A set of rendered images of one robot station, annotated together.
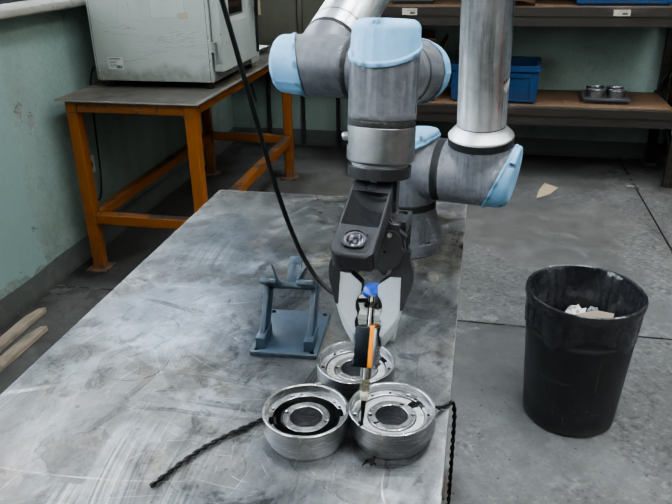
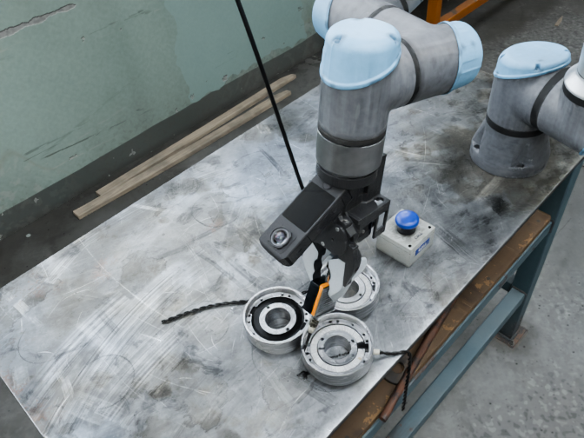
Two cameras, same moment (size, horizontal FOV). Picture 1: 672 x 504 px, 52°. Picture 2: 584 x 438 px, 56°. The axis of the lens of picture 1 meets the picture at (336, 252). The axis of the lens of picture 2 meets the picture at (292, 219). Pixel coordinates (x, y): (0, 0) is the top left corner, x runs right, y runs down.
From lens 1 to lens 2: 45 cm
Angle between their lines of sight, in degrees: 36
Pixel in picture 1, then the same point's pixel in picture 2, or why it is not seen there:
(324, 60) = not seen: hidden behind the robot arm
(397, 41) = (352, 66)
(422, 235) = (516, 158)
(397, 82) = (349, 105)
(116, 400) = (187, 239)
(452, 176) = (554, 117)
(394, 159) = (343, 171)
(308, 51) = (338, 14)
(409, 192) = (512, 116)
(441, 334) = (456, 275)
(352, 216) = (294, 211)
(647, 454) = not seen: outside the picture
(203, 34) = not seen: outside the picture
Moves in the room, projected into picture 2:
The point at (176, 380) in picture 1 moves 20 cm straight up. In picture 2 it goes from (231, 237) to (212, 151)
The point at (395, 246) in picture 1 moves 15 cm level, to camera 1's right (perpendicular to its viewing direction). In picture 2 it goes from (341, 240) to (463, 288)
